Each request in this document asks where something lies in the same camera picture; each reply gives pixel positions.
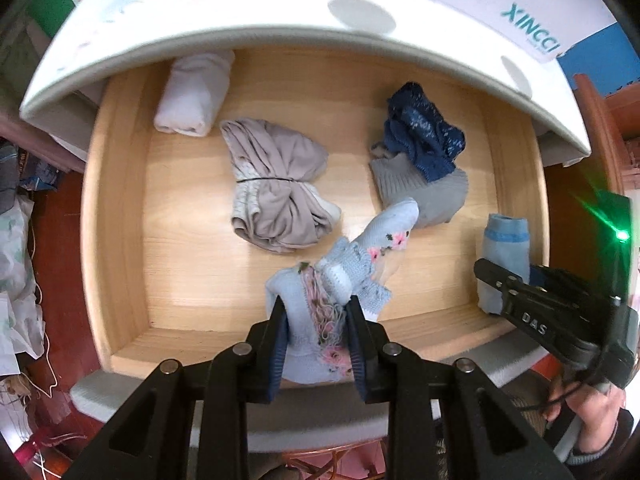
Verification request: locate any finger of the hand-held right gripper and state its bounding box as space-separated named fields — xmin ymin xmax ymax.
xmin=472 ymin=257 xmax=532 ymax=311
xmin=529 ymin=265 xmax=608 ymax=306

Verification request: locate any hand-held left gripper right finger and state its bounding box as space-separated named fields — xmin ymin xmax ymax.
xmin=345 ymin=295 xmax=576 ymax=480

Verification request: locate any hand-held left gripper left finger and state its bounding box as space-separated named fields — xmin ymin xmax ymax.
xmin=62 ymin=295 xmax=291 ymax=480

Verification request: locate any light blue floral sock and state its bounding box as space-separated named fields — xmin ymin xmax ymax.
xmin=264 ymin=197 xmax=421 ymax=386

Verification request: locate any wooden drawer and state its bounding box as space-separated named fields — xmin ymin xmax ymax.
xmin=70 ymin=47 xmax=556 ymax=456

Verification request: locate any navy lace underwear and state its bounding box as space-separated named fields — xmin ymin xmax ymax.
xmin=370 ymin=81 xmax=467 ymax=183

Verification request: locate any white underwear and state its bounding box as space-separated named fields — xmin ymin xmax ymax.
xmin=152 ymin=49 xmax=237 ymax=137

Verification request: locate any person's right forearm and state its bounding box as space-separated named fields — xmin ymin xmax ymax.
xmin=562 ymin=407 xmax=638 ymax=471

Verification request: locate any beige bundled underwear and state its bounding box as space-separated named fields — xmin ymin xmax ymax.
xmin=220 ymin=117 xmax=343 ymax=256

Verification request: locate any person's right hand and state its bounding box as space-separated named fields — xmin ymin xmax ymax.
xmin=542 ymin=375 xmax=628 ymax=466

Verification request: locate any grey sock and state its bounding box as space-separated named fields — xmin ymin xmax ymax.
xmin=369 ymin=152 xmax=470 ymax=230

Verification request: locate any brown wooden furniture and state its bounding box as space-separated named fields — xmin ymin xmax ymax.
xmin=572 ymin=72 xmax=640 ymax=201

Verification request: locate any blue foam mat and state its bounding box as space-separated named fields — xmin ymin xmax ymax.
xmin=557 ymin=22 xmax=631 ymax=98

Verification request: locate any white plastic bag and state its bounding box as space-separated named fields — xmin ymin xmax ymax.
xmin=0 ymin=195 xmax=48 ymax=376

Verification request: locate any green foam mat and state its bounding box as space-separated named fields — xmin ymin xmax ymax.
xmin=25 ymin=0 xmax=76 ymax=36

